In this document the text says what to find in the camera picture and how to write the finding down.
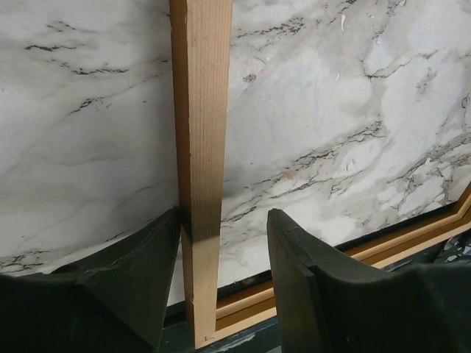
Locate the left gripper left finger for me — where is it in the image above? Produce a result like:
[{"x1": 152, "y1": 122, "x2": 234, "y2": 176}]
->
[{"x1": 1, "y1": 208, "x2": 181, "y2": 352}]

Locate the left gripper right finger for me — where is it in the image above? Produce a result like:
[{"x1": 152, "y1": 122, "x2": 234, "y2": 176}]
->
[{"x1": 267, "y1": 209, "x2": 470, "y2": 352}]

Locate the brown wooden picture frame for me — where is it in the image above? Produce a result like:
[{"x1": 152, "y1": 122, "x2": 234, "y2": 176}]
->
[{"x1": 170, "y1": 1, "x2": 470, "y2": 348}]

